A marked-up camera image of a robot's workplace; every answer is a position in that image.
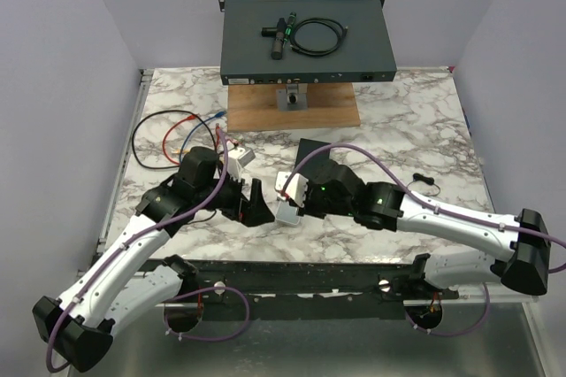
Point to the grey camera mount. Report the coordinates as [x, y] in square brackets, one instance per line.
[293, 97]

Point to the wooden board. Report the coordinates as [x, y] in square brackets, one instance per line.
[256, 108]

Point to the white grey small switch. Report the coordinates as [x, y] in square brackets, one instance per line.
[287, 215]

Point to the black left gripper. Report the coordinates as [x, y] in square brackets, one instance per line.
[253, 212]

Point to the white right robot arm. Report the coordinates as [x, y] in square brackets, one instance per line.
[508, 249]

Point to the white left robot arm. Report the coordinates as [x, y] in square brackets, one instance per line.
[81, 323]

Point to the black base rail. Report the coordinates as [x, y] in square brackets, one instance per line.
[304, 291]

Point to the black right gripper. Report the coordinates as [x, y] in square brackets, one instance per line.
[306, 206]

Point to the small black power adapter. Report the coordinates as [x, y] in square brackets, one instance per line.
[418, 178]

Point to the grey rack unit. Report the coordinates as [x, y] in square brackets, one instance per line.
[332, 41]

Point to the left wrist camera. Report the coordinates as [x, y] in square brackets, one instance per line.
[238, 159]

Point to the black network switch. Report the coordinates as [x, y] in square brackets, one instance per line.
[313, 160]

